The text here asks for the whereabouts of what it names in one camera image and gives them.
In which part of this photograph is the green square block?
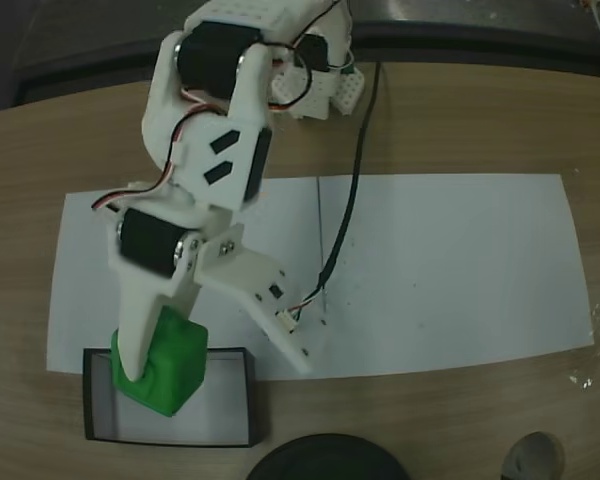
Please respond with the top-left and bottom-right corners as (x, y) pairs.
(109, 305), (210, 419)

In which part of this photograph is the dark brown open box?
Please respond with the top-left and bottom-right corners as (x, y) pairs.
(82, 346), (259, 447)

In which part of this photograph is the white paper sheet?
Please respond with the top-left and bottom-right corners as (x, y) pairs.
(317, 172), (596, 381)
(46, 176), (330, 382)

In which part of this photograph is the black round stand base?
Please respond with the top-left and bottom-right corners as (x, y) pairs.
(246, 432), (412, 480)

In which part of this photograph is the grey rounded object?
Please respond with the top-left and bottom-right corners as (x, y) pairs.
(501, 431), (567, 480)

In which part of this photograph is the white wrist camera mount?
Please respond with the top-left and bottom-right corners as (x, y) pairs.
(195, 223), (315, 377)

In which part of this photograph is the black camera cable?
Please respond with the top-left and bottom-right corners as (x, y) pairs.
(278, 60), (384, 332)

